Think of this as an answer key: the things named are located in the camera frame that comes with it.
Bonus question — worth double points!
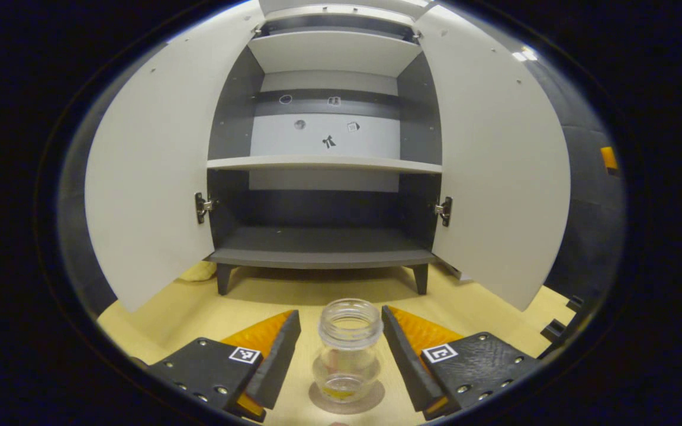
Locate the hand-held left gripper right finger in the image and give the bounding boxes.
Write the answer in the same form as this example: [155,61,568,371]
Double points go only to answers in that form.
[381,305,543,421]

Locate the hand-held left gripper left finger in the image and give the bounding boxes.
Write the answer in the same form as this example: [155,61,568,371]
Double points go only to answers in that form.
[149,309,301,422]

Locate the clear glass bottle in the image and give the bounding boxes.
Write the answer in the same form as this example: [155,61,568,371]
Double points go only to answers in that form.
[313,298,384,404]

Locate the grey cabinet door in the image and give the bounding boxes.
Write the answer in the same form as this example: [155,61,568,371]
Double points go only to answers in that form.
[415,6,571,312]
[85,0,265,313]

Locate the black backdrop cloth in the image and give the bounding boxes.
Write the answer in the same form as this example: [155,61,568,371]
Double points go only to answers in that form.
[57,53,626,317]

